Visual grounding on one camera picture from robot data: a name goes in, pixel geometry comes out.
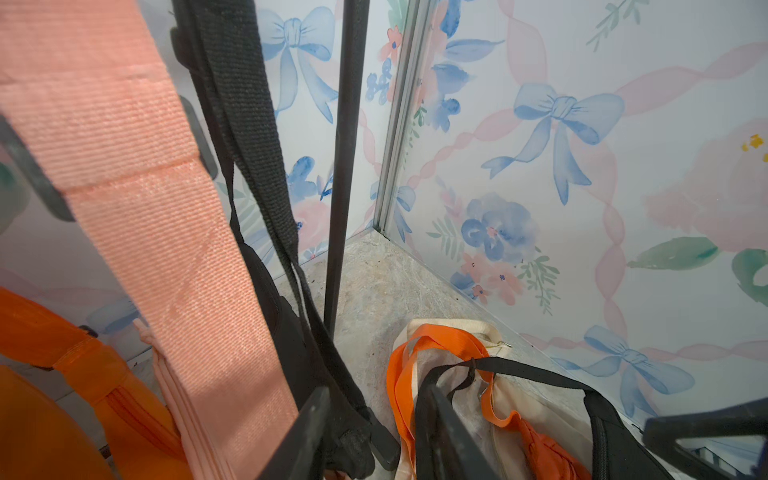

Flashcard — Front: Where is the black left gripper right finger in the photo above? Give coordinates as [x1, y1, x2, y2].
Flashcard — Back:
[415, 385, 498, 480]

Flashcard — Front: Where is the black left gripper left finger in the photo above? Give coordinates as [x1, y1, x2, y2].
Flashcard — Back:
[257, 386, 331, 480]

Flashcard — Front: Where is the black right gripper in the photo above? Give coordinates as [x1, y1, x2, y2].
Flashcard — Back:
[643, 398, 767, 479]

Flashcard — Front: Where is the black crossbody bag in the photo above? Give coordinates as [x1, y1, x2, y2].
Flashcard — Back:
[170, 0, 402, 479]
[419, 357, 671, 479]

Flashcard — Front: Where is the beige crossbody bag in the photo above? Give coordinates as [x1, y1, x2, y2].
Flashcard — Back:
[392, 317, 595, 480]

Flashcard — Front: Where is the orange sling bag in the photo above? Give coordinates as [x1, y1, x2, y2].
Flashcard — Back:
[1, 289, 192, 479]

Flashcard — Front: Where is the pink crossbody bag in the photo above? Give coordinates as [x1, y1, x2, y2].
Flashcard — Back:
[1, 1, 297, 479]

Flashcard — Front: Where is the black metal garment rack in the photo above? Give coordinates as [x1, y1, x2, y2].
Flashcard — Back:
[324, 0, 370, 335]

